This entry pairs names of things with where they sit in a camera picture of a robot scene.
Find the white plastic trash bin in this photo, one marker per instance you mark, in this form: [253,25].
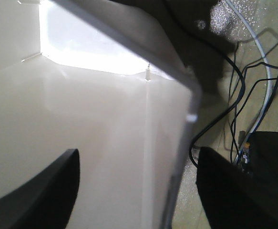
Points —
[101,77]

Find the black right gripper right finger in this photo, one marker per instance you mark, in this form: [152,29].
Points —
[230,198]

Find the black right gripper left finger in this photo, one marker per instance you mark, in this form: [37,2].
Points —
[47,200]

